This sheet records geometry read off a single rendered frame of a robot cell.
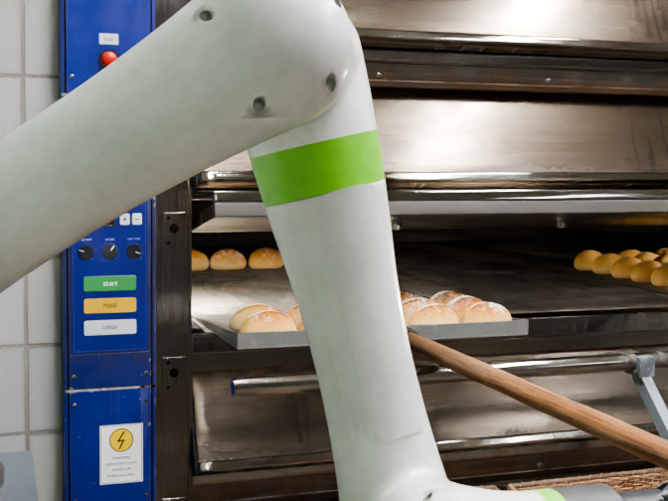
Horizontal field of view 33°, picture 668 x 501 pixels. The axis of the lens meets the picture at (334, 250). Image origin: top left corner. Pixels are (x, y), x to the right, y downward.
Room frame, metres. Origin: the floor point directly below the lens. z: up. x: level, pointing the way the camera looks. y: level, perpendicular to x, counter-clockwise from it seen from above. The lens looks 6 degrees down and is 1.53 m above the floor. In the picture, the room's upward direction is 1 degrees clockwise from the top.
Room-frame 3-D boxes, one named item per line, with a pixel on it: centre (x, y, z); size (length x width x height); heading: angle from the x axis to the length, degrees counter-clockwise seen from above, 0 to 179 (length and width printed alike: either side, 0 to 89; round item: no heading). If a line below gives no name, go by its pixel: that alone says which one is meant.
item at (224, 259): (3.01, 0.28, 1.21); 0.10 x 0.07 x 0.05; 110
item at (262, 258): (3.05, 0.18, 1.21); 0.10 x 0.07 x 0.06; 111
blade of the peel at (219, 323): (2.12, -0.04, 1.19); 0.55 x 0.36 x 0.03; 110
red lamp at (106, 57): (1.92, 0.38, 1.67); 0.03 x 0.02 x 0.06; 110
